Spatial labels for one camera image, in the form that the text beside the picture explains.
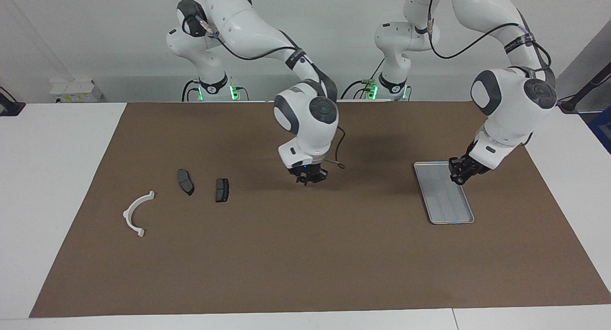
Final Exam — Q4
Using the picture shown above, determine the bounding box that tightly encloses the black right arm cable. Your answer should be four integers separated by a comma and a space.
193, 15, 348, 170

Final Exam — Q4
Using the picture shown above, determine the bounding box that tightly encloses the long grey brake pad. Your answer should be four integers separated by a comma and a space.
177, 169, 195, 196

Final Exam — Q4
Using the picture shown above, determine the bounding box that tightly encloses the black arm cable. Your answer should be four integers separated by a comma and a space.
193, 15, 348, 170
426, 0, 554, 89

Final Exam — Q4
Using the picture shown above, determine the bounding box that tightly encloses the white power box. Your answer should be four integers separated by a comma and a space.
50, 79, 103, 104

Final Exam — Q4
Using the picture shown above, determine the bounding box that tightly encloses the blue box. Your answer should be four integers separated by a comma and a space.
588, 106, 611, 154

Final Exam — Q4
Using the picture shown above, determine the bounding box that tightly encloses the white semicircular plastic bracket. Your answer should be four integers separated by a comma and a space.
123, 191, 156, 238

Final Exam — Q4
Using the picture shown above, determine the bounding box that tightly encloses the black camera stand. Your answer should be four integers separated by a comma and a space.
556, 62, 611, 115

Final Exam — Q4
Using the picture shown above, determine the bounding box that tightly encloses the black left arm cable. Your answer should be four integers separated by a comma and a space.
426, 0, 554, 89

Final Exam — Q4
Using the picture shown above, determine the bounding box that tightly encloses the silver metal tray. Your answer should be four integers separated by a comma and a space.
413, 161, 475, 225

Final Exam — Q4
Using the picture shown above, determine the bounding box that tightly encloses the black left base cable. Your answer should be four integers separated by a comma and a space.
340, 58, 385, 100

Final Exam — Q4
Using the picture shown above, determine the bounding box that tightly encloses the brown table mat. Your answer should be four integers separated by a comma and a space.
29, 101, 611, 319

